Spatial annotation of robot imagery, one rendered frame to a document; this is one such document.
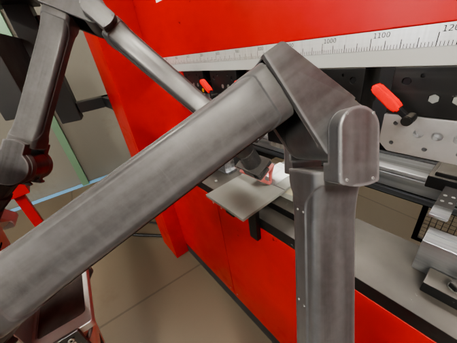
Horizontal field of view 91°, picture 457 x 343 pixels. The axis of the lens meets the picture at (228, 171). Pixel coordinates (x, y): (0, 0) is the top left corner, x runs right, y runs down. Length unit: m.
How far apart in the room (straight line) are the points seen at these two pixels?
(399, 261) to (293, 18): 0.66
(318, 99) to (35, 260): 0.27
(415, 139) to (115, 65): 1.24
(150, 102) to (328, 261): 1.28
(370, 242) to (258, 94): 0.64
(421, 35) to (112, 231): 0.54
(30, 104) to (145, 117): 0.81
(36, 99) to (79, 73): 2.81
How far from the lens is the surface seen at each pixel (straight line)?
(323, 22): 0.61
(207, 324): 1.61
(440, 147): 0.57
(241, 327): 1.57
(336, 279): 0.28
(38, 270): 0.24
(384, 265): 0.74
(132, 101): 1.37
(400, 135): 0.57
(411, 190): 0.94
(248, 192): 0.72
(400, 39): 0.55
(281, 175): 0.79
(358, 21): 0.58
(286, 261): 0.85
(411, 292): 0.71
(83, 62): 3.47
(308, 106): 0.22
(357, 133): 0.22
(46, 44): 0.68
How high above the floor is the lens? 1.42
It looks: 29 degrees down
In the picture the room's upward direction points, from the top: 9 degrees counter-clockwise
